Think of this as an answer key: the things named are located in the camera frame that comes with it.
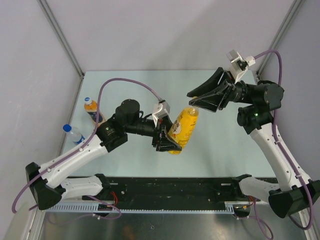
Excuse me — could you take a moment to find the left aluminium frame post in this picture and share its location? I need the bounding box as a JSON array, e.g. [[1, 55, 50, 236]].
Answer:
[[37, 0, 84, 78]]

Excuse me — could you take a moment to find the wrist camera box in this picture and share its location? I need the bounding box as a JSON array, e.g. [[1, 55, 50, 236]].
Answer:
[[151, 100, 170, 126], [227, 50, 256, 84]]

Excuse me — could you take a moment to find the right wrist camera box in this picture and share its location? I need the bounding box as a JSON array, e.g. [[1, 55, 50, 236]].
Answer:
[[227, 50, 256, 84]]

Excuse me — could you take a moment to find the aluminium frame post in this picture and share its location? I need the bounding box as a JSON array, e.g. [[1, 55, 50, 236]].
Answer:
[[37, 0, 84, 78], [256, 0, 306, 77]]

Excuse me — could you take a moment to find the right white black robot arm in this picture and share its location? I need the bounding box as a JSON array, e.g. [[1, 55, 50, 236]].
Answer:
[[187, 67, 320, 218]]

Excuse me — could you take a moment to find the right aluminium frame post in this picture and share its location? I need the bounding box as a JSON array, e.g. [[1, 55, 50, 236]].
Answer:
[[256, 0, 306, 77]]

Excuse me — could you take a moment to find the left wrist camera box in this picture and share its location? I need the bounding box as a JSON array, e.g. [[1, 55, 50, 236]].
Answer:
[[151, 100, 170, 126]]

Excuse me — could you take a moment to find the orange drink bottle white cap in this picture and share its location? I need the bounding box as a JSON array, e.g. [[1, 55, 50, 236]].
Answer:
[[84, 97, 106, 126]]

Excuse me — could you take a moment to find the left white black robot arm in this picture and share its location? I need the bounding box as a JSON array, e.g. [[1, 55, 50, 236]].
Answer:
[[25, 99, 182, 210]]

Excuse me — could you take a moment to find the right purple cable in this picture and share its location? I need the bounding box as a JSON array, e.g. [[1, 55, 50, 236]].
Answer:
[[247, 49, 315, 240]]

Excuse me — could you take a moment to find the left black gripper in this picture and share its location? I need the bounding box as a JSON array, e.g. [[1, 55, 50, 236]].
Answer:
[[125, 116, 182, 152]]

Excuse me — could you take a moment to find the yellow honey pomelo bottle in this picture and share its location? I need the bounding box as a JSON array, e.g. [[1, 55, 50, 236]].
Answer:
[[168, 106, 199, 155]]

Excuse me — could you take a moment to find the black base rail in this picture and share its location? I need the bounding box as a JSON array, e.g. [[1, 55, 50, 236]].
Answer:
[[95, 177, 250, 212]]

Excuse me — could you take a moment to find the white slotted cable duct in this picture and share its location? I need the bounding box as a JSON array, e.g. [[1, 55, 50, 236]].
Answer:
[[46, 201, 251, 215]]

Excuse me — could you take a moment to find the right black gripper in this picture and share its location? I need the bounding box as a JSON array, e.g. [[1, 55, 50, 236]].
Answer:
[[187, 66, 256, 113]]

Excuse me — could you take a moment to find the clear pepsi bottle blue cap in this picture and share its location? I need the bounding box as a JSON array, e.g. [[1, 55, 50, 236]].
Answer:
[[62, 124, 85, 145]]

